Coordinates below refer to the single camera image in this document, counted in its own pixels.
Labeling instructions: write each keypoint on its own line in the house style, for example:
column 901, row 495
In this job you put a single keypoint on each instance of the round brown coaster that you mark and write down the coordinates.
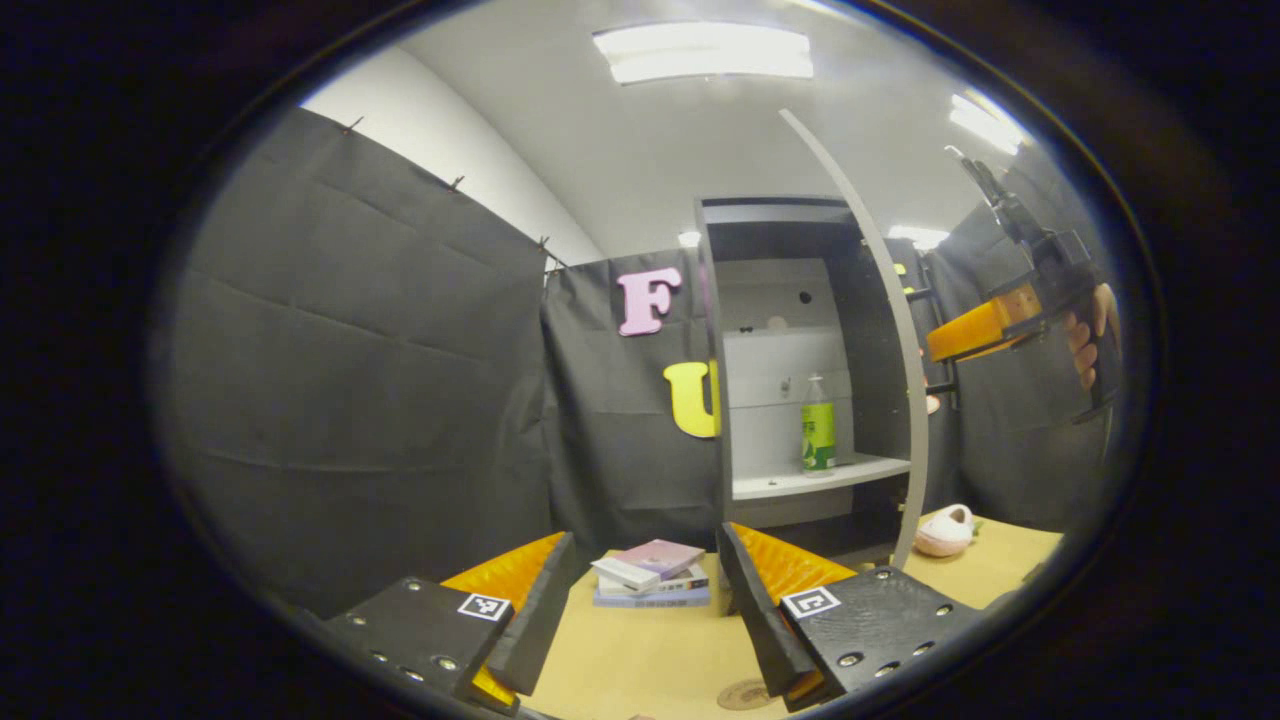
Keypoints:
column 742, row 695

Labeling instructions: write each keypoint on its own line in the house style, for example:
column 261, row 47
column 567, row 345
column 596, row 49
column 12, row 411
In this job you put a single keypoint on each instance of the clear bottle with green label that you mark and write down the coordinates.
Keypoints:
column 818, row 440

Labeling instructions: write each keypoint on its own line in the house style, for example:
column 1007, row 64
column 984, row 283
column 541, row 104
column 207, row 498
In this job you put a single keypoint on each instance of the black backdrop cloth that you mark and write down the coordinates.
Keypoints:
column 350, row 350

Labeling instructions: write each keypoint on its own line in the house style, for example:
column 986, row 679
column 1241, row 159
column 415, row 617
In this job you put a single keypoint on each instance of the grey cabinet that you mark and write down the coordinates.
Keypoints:
column 878, row 350

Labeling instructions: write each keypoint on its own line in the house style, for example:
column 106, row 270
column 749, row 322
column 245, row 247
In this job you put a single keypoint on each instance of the white book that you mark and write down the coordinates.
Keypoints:
column 625, row 573

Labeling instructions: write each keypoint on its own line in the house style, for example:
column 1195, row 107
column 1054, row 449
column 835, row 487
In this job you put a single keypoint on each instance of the blue book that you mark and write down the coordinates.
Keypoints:
column 650, row 598

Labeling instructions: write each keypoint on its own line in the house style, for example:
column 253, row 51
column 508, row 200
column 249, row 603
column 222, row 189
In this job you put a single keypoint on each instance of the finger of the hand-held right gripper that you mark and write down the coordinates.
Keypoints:
column 975, row 330

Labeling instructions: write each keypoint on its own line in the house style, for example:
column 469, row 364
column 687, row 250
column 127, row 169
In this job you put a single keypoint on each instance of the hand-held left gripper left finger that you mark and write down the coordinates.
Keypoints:
column 545, row 620

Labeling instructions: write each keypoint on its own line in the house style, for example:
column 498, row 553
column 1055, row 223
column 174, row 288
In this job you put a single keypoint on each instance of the pink plush slipper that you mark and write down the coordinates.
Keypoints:
column 945, row 532

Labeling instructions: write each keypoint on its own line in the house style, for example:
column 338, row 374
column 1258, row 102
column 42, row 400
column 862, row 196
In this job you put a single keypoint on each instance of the large ceiling light panel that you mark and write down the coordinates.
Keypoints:
column 700, row 52

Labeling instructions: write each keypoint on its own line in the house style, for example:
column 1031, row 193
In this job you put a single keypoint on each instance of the beige cabinet door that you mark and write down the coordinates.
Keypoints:
column 917, row 420

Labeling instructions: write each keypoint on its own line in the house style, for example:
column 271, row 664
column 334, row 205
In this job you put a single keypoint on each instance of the pink book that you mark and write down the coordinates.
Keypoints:
column 665, row 555

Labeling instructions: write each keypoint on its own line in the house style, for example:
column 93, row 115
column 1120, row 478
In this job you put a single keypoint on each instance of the narrow ceiling light panel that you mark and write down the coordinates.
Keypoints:
column 985, row 122

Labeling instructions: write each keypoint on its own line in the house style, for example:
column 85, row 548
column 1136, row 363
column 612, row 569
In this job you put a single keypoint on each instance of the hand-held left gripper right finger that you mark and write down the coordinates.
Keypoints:
column 760, row 620

